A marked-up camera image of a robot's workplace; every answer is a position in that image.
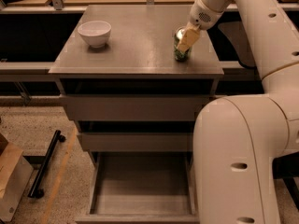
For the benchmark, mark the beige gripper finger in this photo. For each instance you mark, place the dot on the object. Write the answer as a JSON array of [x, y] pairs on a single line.
[[190, 35]]

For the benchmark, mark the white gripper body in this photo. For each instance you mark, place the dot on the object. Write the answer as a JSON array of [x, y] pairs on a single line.
[[201, 16]]

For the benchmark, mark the green soda can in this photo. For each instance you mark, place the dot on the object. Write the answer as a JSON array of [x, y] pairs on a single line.
[[180, 56]]

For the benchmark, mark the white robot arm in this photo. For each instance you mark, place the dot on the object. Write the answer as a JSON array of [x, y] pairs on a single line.
[[236, 138]]

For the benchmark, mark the grey drawer cabinet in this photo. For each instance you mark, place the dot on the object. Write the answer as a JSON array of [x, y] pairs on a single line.
[[134, 107]]

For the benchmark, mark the grey top drawer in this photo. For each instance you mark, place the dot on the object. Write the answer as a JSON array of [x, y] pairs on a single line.
[[135, 99]]

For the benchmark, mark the grey middle drawer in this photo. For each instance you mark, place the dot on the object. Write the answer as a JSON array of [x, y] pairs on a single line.
[[136, 136]]

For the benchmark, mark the grey open bottom drawer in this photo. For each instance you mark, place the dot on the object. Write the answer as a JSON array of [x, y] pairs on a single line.
[[141, 188]]

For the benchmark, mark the black office chair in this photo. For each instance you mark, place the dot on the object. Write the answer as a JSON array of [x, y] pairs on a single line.
[[235, 33]]

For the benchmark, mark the white ceramic bowl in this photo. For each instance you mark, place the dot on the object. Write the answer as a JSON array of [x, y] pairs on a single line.
[[95, 33]]

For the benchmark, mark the black table leg with casters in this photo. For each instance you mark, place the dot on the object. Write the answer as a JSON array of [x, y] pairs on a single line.
[[42, 162]]

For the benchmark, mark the wooden box on floor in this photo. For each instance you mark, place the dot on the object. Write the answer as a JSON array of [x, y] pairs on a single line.
[[15, 172]]

